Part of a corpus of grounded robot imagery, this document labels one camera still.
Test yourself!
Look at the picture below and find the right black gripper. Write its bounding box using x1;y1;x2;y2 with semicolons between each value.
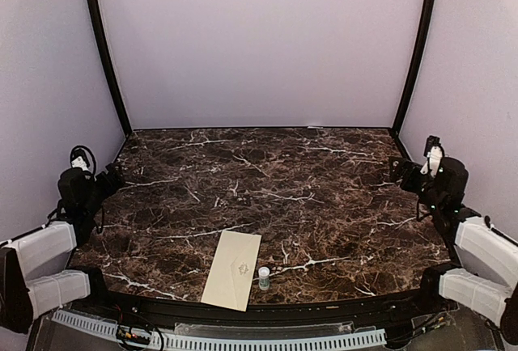
390;156;444;212

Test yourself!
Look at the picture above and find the cream paper envelope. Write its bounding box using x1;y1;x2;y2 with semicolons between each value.
201;230;261;311

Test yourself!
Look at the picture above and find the green white glue stick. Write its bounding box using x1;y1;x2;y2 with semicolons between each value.
258;266;270;290

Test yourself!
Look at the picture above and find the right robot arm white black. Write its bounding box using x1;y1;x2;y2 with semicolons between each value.
388;157;517;345

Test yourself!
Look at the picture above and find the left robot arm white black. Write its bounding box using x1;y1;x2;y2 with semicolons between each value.
1;164;124;333

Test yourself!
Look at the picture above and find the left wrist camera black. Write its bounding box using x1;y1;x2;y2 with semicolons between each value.
57;145;97;218

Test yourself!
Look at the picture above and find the right black frame post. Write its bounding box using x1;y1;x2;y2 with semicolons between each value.
391;0;435;138

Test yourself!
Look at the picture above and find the black frame post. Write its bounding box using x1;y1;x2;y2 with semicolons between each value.
391;0;435;138
87;0;133;137

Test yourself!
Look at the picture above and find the black front table rail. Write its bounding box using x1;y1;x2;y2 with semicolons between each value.
71;260;458;328

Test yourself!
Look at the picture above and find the small circuit board with wires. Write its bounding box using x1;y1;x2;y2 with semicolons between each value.
115;327;151;346

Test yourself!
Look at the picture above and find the white slotted cable duct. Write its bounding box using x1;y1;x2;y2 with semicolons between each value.
52;310;387;350

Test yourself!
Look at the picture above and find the left black frame post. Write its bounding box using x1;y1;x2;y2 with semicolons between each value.
87;0;133;137

